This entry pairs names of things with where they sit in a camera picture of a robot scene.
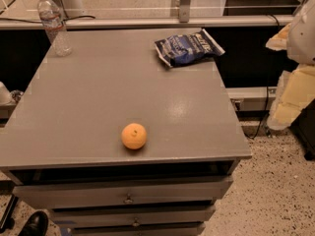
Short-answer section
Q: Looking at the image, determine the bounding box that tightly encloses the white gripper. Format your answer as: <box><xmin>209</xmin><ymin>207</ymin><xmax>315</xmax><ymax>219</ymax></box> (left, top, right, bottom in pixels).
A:
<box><xmin>266</xmin><ymin>0</ymin><xmax>315</xmax><ymax>131</ymax></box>

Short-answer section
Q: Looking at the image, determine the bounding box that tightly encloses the orange fruit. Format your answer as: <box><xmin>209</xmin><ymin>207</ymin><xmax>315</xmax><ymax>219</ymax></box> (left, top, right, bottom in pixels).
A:
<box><xmin>121</xmin><ymin>123</ymin><xmax>147</xmax><ymax>149</ymax></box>

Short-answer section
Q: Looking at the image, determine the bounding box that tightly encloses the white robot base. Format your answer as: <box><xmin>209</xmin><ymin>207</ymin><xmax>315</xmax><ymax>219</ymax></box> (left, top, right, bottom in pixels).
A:
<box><xmin>40</xmin><ymin>0</ymin><xmax>87</xmax><ymax>20</ymax></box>

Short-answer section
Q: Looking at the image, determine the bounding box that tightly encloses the blue chip bag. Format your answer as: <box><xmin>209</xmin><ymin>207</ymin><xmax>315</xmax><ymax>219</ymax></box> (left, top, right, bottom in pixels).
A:
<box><xmin>155</xmin><ymin>29</ymin><xmax>224</xmax><ymax>68</ymax></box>

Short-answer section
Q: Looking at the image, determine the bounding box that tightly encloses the top grey drawer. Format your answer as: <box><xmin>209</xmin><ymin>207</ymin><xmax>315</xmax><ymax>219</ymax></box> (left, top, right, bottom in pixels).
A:
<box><xmin>14</xmin><ymin>176</ymin><xmax>232</xmax><ymax>209</ymax></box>

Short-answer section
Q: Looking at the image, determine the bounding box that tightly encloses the grey drawer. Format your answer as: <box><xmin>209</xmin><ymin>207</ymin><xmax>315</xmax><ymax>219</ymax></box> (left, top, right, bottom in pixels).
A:
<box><xmin>71</xmin><ymin>222</ymin><xmax>205</xmax><ymax>236</ymax></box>
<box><xmin>51</xmin><ymin>205</ymin><xmax>215</xmax><ymax>228</ymax></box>
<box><xmin>14</xmin><ymin>176</ymin><xmax>232</xmax><ymax>209</ymax></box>

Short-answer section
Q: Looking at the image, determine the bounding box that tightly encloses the middle grey drawer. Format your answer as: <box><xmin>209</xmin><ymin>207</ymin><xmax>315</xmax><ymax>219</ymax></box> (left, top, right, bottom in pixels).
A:
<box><xmin>51</xmin><ymin>205</ymin><xmax>215</xmax><ymax>228</ymax></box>

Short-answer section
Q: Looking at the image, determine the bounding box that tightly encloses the bottom grey drawer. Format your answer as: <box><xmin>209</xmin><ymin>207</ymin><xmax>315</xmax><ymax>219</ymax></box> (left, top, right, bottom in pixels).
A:
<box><xmin>71</xmin><ymin>222</ymin><xmax>205</xmax><ymax>236</ymax></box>

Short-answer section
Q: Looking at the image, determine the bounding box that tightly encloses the clear plastic water bottle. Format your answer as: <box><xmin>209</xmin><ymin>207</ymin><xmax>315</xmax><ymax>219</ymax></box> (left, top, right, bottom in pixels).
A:
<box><xmin>37</xmin><ymin>0</ymin><xmax>72</xmax><ymax>57</ymax></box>

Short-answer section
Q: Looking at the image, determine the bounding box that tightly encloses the grey drawer cabinet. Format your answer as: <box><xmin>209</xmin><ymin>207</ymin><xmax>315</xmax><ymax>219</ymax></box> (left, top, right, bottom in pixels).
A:
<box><xmin>0</xmin><ymin>28</ymin><xmax>253</xmax><ymax>236</ymax></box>

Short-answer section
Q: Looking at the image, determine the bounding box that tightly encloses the white object at left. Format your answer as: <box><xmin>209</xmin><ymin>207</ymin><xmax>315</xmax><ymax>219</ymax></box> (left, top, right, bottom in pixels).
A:
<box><xmin>0</xmin><ymin>82</ymin><xmax>12</xmax><ymax>105</ymax></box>

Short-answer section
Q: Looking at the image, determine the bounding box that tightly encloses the black shoe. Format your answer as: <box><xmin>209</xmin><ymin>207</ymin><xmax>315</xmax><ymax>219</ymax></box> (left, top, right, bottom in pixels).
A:
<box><xmin>18</xmin><ymin>210</ymin><xmax>48</xmax><ymax>236</ymax></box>

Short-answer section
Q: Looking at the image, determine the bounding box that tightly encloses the metal frame rail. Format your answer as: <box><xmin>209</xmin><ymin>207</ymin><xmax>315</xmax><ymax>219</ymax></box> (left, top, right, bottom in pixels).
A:
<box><xmin>0</xmin><ymin>14</ymin><xmax>295</xmax><ymax>30</ymax></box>

